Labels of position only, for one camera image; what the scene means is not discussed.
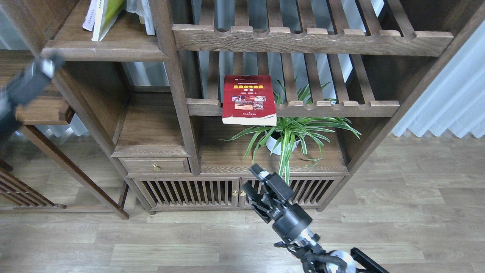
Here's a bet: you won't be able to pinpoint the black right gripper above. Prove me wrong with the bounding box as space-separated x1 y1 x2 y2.
242 164 320 247

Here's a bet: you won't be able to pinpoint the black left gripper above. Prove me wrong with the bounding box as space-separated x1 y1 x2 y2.
0 55 65 148

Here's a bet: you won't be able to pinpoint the red cover book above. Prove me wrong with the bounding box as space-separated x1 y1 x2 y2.
222 75 277 126

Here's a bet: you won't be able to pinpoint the yellow green cover book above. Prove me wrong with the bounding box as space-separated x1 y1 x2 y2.
91 0 126 42

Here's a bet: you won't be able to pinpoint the white purple cover book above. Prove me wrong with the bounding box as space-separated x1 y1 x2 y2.
83 0 98 31

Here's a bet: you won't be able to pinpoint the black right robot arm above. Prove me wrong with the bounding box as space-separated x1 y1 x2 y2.
242 164 386 273

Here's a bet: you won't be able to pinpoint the right slatted cabinet door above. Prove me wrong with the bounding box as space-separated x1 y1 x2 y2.
238 176 344 209

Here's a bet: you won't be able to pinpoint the slatted cabinet door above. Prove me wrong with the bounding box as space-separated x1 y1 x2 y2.
135 178 240 211
238 176 344 209

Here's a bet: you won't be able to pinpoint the green spider plant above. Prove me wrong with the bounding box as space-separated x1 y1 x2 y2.
228 80 361 183

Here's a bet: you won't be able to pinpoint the wooden side table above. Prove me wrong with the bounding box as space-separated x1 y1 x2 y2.
0 49 130 220

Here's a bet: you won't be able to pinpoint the left slatted cabinet door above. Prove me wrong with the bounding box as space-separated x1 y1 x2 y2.
135 178 240 211

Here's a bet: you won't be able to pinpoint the dark wooden bookshelf unit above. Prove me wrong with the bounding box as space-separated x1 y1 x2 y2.
1 0 484 212

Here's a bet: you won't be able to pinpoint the small wooden drawer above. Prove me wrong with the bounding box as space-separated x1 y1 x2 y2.
119 157 191 174

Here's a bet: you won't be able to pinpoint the white rolled papers in plastic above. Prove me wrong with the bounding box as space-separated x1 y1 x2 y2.
126 0 156 36

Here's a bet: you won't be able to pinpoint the white curtain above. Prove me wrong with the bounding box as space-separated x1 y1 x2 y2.
392 23 485 138

